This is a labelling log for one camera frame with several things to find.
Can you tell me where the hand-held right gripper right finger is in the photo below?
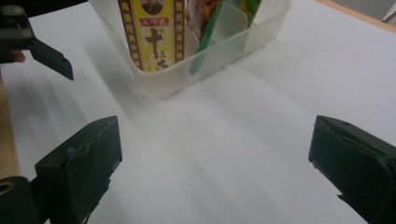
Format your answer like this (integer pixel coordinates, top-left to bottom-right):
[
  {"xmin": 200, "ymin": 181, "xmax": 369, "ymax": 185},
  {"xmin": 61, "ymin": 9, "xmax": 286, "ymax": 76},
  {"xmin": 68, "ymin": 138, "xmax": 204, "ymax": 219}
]
[{"xmin": 307, "ymin": 115, "xmax": 396, "ymax": 224}]

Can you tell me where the yellow spout pouch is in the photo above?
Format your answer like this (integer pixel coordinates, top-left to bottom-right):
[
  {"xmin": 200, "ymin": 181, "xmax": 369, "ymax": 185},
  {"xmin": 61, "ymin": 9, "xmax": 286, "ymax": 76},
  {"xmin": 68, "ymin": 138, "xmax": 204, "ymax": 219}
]
[{"xmin": 233, "ymin": 0, "xmax": 263, "ymax": 24}]

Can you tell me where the clear plastic container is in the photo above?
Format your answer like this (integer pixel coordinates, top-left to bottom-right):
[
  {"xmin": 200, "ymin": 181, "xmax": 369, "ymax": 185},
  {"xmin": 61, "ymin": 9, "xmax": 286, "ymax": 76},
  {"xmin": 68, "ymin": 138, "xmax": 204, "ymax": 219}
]
[{"xmin": 88, "ymin": 0, "xmax": 292, "ymax": 100}]

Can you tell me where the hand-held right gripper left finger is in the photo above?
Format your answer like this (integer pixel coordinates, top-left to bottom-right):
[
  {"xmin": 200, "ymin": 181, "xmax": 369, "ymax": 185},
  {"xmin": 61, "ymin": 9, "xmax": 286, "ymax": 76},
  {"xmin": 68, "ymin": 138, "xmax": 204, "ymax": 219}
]
[{"xmin": 35, "ymin": 115, "xmax": 123, "ymax": 224}]

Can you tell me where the yellow seasoning box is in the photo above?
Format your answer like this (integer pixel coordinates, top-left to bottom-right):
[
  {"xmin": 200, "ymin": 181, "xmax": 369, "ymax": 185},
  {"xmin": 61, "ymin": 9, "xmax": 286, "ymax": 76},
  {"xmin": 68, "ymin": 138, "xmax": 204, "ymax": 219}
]
[{"xmin": 117, "ymin": 0, "xmax": 187, "ymax": 73}]

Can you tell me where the green and red seasoning packet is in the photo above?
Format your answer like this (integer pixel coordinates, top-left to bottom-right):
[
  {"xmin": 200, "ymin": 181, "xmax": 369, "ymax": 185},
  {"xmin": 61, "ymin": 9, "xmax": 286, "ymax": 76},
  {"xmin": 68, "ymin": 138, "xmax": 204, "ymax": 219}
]
[{"xmin": 186, "ymin": 0, "xmax": 233, "ymax": 76}]

